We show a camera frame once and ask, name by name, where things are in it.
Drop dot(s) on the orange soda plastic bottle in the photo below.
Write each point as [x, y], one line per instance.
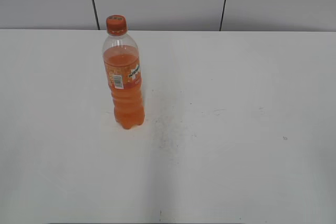
[122, 65]

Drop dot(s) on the orange bottle cap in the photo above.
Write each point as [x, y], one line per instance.
[116, 25]

